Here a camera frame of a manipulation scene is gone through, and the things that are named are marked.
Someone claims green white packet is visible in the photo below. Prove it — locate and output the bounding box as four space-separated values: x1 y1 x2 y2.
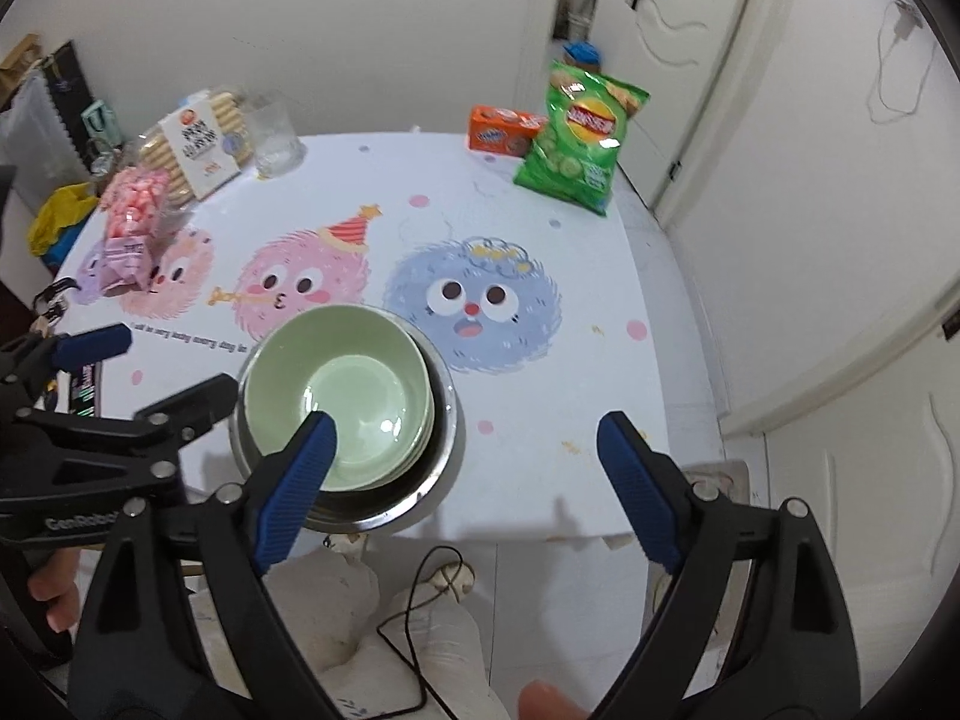
81 99 121 140

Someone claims clear biscuit tray white label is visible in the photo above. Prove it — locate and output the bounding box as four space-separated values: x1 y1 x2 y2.
139 86 256 203

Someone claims person's right hand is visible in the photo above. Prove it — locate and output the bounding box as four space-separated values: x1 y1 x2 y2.
517 679 593 720

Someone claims black wrist watch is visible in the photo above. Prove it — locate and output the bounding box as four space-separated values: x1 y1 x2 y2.
31 277 82 335

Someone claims green chips bag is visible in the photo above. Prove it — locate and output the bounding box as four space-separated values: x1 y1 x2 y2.
514 60 651 217

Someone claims green ribbed ceramic bowl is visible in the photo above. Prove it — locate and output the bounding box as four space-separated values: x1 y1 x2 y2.
247 360 437 496
244 305 434 492

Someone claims pink snack packet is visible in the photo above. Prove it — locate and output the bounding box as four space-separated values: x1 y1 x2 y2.
97 166 175 293

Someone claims white charger with cable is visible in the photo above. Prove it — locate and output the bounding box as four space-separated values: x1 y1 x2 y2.
866 0 938 125

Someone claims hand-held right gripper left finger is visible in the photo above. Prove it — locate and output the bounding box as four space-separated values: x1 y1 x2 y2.
67 411 346 720

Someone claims orange biscuit box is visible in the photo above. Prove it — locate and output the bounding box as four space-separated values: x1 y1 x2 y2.
469 105 550 158

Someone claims yellow plastic bag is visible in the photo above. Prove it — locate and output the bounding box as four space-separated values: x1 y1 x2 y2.
28 184 98 256

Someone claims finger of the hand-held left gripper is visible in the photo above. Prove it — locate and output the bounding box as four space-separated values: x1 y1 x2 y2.
0 324 134 391
15 373 239 460

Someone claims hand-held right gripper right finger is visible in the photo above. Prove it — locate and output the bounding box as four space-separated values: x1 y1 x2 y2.
592 411 860 720

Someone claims black panel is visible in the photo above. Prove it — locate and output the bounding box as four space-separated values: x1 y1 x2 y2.
41 41 91 117

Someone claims clear storage box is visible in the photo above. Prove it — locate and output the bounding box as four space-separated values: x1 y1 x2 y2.
0 71 83 211

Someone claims black cable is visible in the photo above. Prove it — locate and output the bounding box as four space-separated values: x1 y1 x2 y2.
375 546 470 717

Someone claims person's left hand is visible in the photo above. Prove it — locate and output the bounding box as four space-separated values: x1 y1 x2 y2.
28 547 80 635

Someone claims clear textured plastic cup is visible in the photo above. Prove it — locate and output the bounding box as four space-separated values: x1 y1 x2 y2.
244 92 307 177

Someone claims large steel bowl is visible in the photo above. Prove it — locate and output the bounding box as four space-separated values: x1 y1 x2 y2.
229 307 466 537

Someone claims white door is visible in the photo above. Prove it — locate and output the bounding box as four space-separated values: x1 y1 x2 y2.
592 0 762 200

